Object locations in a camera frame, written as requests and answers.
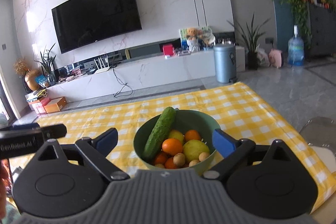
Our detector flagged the blue water jug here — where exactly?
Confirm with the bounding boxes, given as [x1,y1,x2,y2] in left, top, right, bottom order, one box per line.
[288,25,305,66]

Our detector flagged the orange tangerine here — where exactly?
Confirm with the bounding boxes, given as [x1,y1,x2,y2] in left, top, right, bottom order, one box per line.
[162,138,183,156]
[185,130,202,142]
[165,157,179,169]
[153,151,168,165]

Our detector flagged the green cucumber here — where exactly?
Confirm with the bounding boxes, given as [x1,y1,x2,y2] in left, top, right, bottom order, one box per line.
[142,107,176,160]

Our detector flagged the brown longan small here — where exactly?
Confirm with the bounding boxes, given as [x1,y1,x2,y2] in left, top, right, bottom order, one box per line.
[189,160,200,167]

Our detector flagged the brown vase dried flowers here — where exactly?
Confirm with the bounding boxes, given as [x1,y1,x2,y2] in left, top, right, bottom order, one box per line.
[13,58,42,92]

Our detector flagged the white plastic bag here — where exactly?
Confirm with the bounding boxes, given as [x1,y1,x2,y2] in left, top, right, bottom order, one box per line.
[256,45,270,67]

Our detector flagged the pink piglet heater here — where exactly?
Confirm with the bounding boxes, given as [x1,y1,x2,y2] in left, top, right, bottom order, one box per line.
[268,48,284,68]

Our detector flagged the white wifi router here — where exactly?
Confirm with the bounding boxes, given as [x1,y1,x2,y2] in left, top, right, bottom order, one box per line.
[94,55,111,74]

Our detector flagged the green colander bowl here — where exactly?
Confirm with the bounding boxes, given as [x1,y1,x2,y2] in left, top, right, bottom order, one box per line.
[133,107,220,175]

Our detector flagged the yellow-green pear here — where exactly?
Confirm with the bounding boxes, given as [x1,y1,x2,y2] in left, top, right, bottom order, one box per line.
[183,139,210,163]

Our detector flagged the orange cardboard box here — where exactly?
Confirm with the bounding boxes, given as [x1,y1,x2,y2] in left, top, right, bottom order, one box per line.
[45,97,67,114]

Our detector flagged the potted long-leaf plant right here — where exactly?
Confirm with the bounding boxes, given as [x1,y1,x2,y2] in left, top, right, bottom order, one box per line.
[227,14,270,70]

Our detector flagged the black wall television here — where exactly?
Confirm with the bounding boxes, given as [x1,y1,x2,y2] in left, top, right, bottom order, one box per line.
[51,0,142,53]

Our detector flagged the white marble tv cabinet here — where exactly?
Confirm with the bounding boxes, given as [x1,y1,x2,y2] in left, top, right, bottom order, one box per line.
[44,45,246,104]

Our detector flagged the dark grey drawer cabinet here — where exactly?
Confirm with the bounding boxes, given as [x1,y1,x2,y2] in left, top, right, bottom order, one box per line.
[308,3,336,57]

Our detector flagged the black power cable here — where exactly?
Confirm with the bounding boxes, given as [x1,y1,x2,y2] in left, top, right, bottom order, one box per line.
[112,68,134,98]

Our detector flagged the silver pedal trash bin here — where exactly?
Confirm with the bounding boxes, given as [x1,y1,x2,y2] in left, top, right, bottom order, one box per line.
[213,44,237,84]

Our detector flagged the potted plant on cabinet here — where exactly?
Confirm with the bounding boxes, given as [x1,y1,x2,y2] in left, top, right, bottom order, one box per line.
[35,44,56,86]

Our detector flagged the teddy bear in basket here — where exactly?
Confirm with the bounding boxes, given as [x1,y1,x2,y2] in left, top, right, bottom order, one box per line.
[186,27,202,53]

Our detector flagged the red-green apple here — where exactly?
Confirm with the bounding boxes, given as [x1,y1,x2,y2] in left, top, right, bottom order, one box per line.
[168,129,185,144]

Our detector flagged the stack of books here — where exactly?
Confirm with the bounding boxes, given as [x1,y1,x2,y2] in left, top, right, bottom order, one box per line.
[25,88,51,115]

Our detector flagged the yellow checkered tablecloth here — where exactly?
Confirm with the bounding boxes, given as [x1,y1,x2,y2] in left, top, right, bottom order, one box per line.
[37,83,335,209]

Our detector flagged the red box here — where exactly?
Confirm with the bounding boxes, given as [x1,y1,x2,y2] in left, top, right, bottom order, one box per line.
[162,44,174,56]

